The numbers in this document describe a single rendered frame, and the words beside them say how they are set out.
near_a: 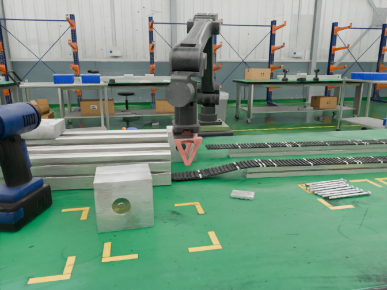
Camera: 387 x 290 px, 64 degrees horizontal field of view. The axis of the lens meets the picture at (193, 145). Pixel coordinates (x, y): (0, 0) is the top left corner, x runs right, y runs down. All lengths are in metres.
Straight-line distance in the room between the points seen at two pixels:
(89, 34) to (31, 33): 1.31
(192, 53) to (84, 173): 0.38
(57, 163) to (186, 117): 0.32
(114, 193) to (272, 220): 0.30
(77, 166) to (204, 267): 0.41
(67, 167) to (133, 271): 0.37
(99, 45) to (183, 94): 7.80
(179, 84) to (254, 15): 8.50
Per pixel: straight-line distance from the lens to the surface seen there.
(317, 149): 1.11
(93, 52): 8.48
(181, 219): 0.61
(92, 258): 0.53
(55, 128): 0.97
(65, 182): 0.79
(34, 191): 0.68
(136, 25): 8.46
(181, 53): 0.74
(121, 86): 5.46
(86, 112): 5.73
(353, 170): 0.96
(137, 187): 0.56
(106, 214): 0.58
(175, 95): 0.68
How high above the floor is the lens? 1.07
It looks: 15 degrees down
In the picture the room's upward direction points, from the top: straight up
